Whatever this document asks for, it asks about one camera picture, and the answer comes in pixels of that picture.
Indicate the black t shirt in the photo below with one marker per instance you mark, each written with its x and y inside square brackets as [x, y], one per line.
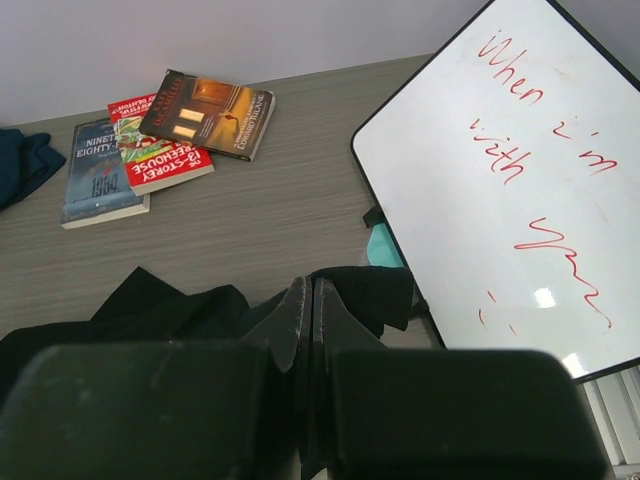
[145, 308]

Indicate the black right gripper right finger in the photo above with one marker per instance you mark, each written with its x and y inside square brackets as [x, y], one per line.
[388, 413]

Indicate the blue 1984 paperback book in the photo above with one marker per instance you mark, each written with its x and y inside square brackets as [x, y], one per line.
[98, 189]

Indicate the aluminium frame rail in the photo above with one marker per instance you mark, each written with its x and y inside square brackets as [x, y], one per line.
[614, 402]

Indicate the black whiteboard stand foot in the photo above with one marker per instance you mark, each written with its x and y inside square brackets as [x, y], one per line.
[374, 216]
[419, 309]

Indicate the red cover book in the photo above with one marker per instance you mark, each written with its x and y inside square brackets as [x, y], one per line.
[152, 164]

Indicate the teal cutting mat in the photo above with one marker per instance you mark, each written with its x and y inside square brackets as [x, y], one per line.
[381, 250]

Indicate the white dry-erase board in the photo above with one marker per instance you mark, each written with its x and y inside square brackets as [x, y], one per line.
[507, 170]

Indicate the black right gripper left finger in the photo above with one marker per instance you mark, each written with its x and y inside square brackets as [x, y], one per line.
[180, 409]

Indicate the navy blue t shirt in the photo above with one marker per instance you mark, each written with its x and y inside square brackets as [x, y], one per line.
[27, 162]

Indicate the dark cover paperback book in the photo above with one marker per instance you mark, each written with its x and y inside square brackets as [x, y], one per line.
[220, 117]

